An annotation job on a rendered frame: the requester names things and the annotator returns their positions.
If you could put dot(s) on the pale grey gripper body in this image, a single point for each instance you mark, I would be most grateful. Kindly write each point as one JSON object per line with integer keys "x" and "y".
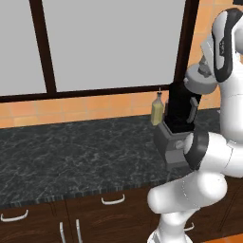
{"x": 209, "y": 50}

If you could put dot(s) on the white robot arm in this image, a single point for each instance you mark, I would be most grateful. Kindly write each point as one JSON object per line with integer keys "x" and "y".
{"x": 190, "y": 190}

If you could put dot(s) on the grey round blender lid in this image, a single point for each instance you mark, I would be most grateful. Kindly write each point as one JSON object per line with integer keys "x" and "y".
{"x": 197, "y": 83}

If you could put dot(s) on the yellow oil bottle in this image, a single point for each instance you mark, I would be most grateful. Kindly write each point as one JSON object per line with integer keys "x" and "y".
{"x": 157, "y": 110}

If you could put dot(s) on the dark brown framed window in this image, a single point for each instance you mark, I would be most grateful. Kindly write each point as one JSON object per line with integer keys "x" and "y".
{"x": 50, "y": 63}

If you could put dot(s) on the dark wood cupboard front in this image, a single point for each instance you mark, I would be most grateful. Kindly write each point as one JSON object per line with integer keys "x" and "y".
{"x": 223, "y": 218}

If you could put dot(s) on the dark wood drawer front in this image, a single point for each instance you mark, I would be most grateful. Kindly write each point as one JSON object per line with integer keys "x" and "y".
{"x": 85, "y": 205}
{"x": 39, "y": 211}

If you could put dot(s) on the dark wood cupboard door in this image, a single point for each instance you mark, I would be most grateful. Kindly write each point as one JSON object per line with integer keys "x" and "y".
{"x": 31, "y": 234}
{"x": 120, "y": 228}

